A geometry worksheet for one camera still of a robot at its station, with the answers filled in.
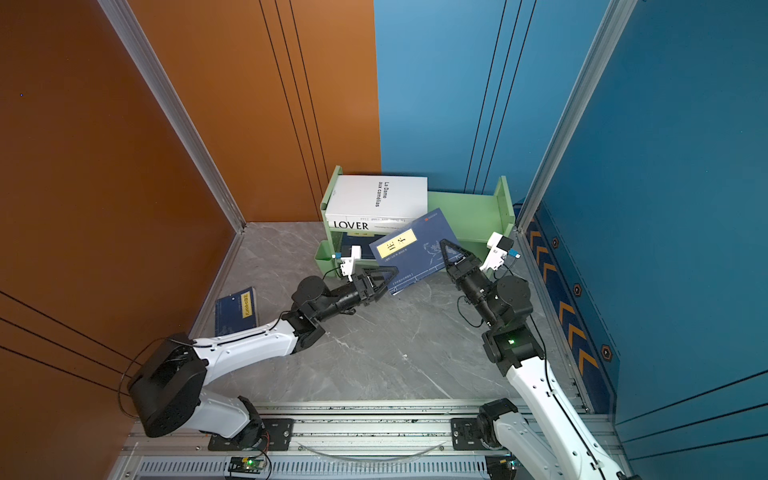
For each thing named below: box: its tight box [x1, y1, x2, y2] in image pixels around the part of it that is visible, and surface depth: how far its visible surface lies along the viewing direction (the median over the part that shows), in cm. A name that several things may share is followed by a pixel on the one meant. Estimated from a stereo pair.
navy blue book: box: [369, 208, 455, 296], surface depth 67 cm
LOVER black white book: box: [327, 215, 429, 234], surface depth 81 cm
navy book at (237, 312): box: [215, 287, 259, 337], surface depth 97 cm
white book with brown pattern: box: [325, 175, 429, 219], surface depth 82 cm
